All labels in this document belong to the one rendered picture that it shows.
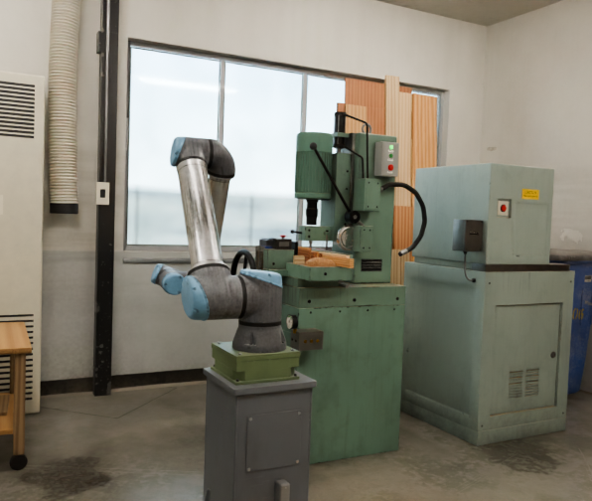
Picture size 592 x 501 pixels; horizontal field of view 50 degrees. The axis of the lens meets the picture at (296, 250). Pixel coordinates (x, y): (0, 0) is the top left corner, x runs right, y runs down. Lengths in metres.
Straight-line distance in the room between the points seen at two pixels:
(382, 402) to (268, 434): 1.04
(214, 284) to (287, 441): 0.59
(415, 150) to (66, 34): 2.51
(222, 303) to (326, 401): 1.01
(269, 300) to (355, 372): 0.94
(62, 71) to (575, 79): 3.34
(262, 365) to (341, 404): 0.90
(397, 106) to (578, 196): 1.40
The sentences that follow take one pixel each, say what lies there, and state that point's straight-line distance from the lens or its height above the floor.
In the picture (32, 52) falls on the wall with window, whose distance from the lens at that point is 4.02.
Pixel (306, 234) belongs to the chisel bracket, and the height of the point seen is 1.03.
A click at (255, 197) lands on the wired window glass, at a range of 4.36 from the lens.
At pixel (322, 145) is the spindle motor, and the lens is 2.97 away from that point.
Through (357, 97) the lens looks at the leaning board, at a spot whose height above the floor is 1.97.
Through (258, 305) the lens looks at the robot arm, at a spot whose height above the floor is 0.81.
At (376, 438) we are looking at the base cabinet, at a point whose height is 0.07.
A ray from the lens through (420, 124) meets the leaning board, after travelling 4.90.
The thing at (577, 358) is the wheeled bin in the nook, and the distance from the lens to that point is 4.48.
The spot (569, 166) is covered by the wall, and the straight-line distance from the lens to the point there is 4.83.
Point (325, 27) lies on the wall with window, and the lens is 4.69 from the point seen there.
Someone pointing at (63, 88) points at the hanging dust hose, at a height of 1.76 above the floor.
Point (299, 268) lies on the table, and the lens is 2.77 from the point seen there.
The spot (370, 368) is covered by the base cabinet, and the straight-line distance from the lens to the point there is 3.04.
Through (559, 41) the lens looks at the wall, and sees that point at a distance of 5.08.
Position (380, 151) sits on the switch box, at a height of 1.43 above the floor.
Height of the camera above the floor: 1.11
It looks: 3 degrees down
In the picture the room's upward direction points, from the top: 2 degrees clockwise
